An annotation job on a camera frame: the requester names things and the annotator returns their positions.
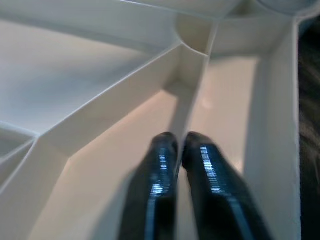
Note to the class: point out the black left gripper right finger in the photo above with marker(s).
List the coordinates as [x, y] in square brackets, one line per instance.
[215, 195]

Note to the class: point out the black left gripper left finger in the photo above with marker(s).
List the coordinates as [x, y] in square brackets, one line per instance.
[155, 195]

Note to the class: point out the white plastic table top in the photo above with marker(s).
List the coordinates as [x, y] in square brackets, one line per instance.
[75, 62]

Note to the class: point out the black plastic table cloth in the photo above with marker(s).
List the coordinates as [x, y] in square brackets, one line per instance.
[310, 125]

